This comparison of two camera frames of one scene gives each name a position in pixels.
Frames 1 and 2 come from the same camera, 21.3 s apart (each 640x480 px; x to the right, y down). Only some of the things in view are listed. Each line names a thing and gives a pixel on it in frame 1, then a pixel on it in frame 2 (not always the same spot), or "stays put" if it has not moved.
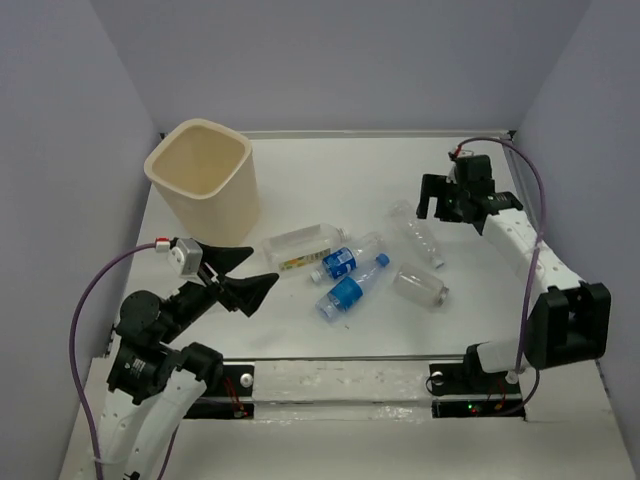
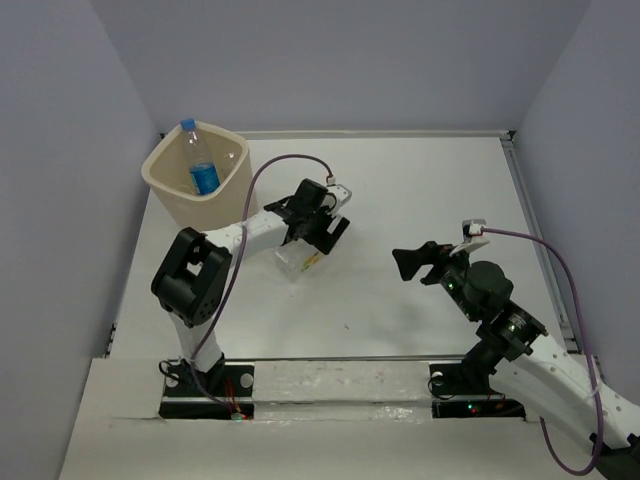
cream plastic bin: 204,178 stays put
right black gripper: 435,186 -> 408,260
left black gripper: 236,291 -> 322,240
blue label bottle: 346,291 -> 203,169
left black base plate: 228,395 stays put
